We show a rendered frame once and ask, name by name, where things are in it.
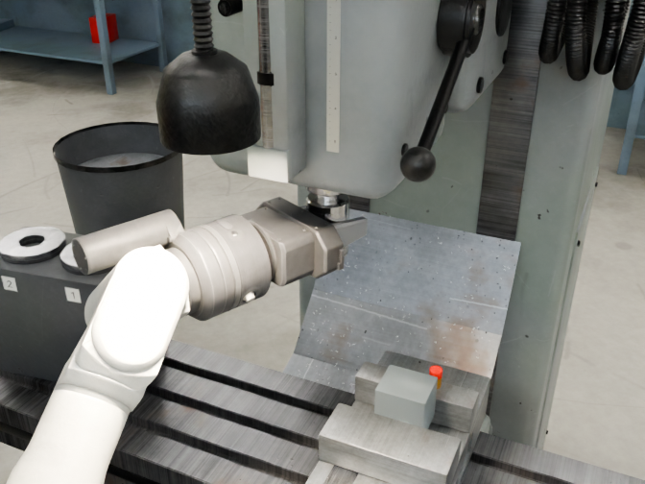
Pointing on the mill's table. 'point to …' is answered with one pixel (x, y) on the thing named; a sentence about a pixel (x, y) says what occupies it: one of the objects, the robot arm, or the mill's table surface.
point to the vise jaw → (388, 447)
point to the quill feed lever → (416, 157)
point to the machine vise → (443, 417)
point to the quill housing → (356, 89)
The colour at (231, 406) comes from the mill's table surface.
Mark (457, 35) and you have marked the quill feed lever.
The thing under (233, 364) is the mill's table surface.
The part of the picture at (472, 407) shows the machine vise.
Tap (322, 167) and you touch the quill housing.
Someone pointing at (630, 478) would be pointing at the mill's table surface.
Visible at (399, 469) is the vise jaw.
